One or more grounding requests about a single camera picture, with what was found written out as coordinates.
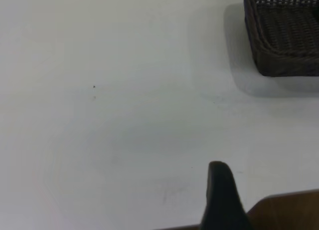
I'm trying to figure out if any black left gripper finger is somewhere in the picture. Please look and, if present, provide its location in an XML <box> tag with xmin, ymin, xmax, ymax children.
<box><xmin>200</xmin><ymin>161</ymin><xmax>254</xmax><ymax>230</ymax></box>

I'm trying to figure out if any black woven wicker basket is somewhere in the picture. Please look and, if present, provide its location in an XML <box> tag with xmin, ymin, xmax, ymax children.
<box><xmin>240</xmin><ymin>0</ymin><xmax>319</xmax><ymax>77</ymax></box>

